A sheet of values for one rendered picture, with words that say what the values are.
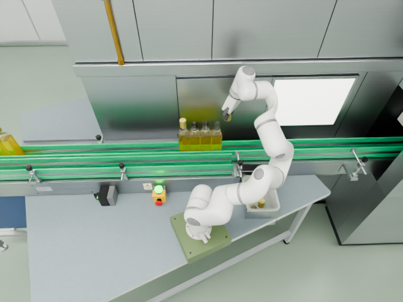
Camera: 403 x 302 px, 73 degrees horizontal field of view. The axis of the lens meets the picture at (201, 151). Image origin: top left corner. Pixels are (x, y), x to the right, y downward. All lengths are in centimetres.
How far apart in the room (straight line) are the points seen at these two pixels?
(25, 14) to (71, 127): 309
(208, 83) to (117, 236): 90
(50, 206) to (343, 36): 170
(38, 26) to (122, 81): 366
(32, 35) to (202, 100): 399
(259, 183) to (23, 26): 461
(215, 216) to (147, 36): 81
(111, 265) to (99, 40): 103
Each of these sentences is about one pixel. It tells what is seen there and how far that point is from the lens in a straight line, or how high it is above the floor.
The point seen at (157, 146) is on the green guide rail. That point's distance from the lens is 157.
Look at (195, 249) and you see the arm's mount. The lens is 136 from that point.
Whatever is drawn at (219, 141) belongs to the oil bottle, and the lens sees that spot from 144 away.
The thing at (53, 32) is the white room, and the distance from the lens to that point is 499.
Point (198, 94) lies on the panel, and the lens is 143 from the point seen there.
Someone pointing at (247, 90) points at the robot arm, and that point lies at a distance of 110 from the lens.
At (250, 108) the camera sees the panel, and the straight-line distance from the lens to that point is 152.
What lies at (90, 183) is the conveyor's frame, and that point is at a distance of 160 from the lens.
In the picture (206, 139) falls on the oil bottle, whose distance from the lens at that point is 143.
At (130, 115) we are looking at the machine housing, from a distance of 159.
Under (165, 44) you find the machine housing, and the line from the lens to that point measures 132.
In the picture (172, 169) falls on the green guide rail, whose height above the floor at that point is 94.
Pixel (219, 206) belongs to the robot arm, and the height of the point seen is 119.
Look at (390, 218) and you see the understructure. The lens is 216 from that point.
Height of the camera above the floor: 208
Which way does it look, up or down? 48 degrees down
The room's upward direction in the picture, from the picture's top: straight up
